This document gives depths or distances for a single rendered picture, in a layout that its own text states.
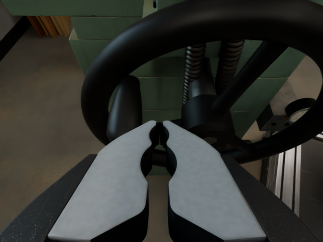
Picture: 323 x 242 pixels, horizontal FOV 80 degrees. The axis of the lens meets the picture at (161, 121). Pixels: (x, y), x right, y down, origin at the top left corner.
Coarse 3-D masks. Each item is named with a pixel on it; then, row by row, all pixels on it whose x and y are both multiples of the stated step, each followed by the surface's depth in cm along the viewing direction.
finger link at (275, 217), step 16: (224, 160) 8; (240, 176) 8; (256, 192) 7; (272, 192) 7; (256, 208) 6; (272, 208) 6; (288, 208) 6; (272, 224) 6; (288, 224) 6; (304, 224) 6; (272, 240) 5; (288, 240) 5; (304, 240) 5
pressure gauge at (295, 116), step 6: (294, 102) 42; (300, 102) 41; (306, 102) 41; (312, 102) 41; (288, 108) 43; (294, 108) 42; (300, 108) 41; (306, 108) 40; (288, 114) 43; (294, 114) 42; (300, 114) 42; (288, 120) 44; (294, 120) 44
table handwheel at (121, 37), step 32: (192, 0) 12; (224, 0) 11; (256, 0) 11; (288, 0) 11; (128, 32) 13; (160, 32) 12; (192, 32) 12; (224, 32) 12; (256, 32) 12; (288, 32) 12; (320, 32) 12; (96, 64) 15; (128, 64) 14; (256, 64) 15; (320, 64) 15; (96, 96) 17; (192, 96) 25; (224, 96) 19; (320, 96) 20; (96, 128) 22; (192, 128) 21; (224, 128) 21; (288, 128) 26; (320, 128) 22; (160, 160) 32; (256, 160) 31
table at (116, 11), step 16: (16, 0) 28; (32, 0) 28; (48, 0) 28; (64, 0) 28; (80, 0) 28; (96, 0) 28; (112, 0) 28; (128, 0) 28; (144, 0) 28; (320, 0) 28; (128, 16) 30; (144, 16) 25; (208, 48) 24; (256, 48) 24
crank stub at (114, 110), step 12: (120, 84) 15; (132, 84) 15; (120, 96) 14; (132, 96) 14; (120, 108) 13; (132, 108) 14; (108, 120) 14; (120, 120) 13; (132, 120) 13; (108, 132) 13; (120, 132) 13
